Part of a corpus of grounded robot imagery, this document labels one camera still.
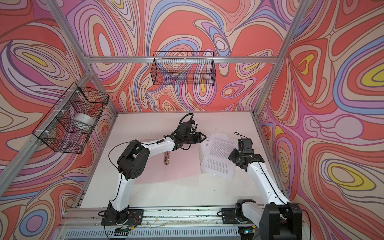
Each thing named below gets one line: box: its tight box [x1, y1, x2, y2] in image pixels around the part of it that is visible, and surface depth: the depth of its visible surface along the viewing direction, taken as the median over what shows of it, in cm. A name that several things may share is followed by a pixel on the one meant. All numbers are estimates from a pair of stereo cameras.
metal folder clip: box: [164, 151, 170, 165], surface depth 95 cm
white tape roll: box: [73, 113, 96, 131], surface depth 74 cm
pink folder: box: [134, 143, 201, 185], surface depth 90 cm
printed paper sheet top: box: [201, 133, 239, 179], surface depth 96 cm
